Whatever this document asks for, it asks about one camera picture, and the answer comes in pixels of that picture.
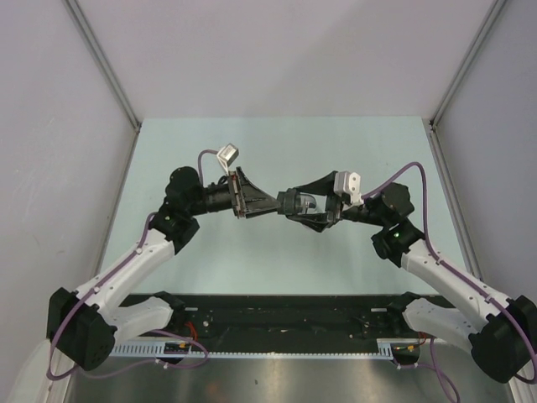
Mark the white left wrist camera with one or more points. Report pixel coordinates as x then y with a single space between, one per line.
227 155

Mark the right aluminium frame post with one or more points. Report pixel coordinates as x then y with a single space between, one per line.
470 57

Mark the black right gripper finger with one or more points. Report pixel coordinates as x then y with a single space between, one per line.
318 222
321 187

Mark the dark grey threaded ring nut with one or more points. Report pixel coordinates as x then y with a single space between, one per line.
286 201

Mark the aluminium frame post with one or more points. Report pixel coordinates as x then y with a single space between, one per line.
470 57
98 54

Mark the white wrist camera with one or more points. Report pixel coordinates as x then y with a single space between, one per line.
347 187
227 155

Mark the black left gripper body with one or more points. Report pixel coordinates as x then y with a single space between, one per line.
236 195

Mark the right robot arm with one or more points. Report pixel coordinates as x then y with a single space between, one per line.
498 331

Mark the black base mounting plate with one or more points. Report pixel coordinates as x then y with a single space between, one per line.
224 317

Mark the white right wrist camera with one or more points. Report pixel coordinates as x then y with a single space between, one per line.
347 187

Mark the clear elbow fitting with grey nut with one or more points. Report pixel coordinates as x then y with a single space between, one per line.
304 203

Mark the white slotted cable duct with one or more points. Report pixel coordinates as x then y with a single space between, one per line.
285 347

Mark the left aluminium frame post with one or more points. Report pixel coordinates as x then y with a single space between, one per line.
98 54

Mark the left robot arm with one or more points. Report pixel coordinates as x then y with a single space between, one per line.
87 323

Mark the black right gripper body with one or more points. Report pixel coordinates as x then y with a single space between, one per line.
334 206

